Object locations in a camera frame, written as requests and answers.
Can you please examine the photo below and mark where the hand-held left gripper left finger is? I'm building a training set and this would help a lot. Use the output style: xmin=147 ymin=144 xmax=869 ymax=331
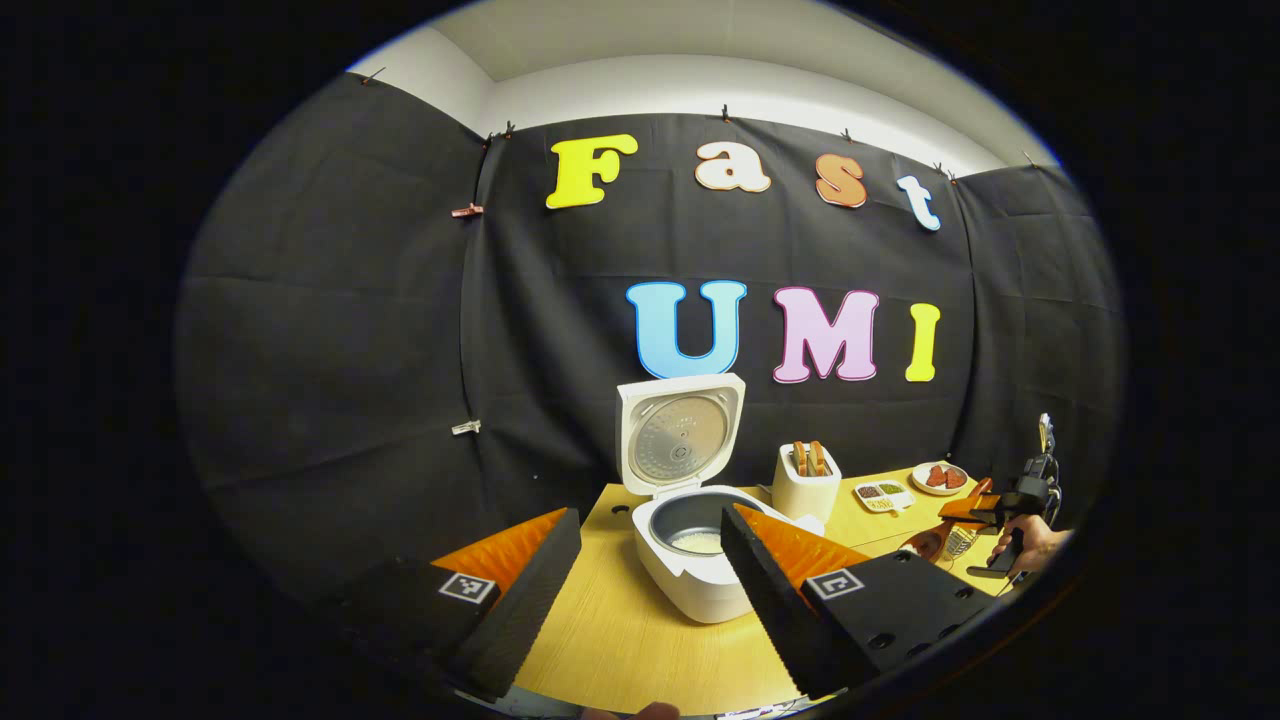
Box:
xmin=335 ymin=507 xmax=583 ymax=703

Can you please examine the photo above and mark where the white divided dish of beans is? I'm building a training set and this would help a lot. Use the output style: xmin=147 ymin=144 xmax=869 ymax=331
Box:
xmin=853 ymin=480 xmax=916 ymax=516

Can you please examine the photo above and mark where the black backdrop cloth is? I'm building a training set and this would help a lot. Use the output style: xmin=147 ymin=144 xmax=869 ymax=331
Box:
xmin=175 ymin=72 xmax=1126 ymax=631

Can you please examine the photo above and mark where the brown wooden spoon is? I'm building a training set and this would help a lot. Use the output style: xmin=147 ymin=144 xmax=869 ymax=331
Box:
xmin=898 ymin=477 xmax=994 ymax=566

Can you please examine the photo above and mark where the white round plate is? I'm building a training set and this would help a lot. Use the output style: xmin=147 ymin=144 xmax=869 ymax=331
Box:
xmin=910 ymin=461 xmax=971 ymax=497

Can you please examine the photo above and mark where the row of small black clips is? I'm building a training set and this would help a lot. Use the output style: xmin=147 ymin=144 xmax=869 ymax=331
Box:
xmin=362 ymin=68 xmax=1039 ymax=183

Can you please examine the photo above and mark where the white toaster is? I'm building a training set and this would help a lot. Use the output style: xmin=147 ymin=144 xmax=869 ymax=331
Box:
xmin=771 ymin=440 xmax=843 ymax=526

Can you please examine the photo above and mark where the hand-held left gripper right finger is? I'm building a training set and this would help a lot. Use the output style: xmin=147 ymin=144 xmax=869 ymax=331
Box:
xmin=720 ymin=503 xmax=1006 ymax=701

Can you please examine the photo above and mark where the white rice cooker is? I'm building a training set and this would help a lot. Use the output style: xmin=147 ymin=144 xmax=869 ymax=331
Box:
xmin=615 ymin=373 xmax=826 ymax=626

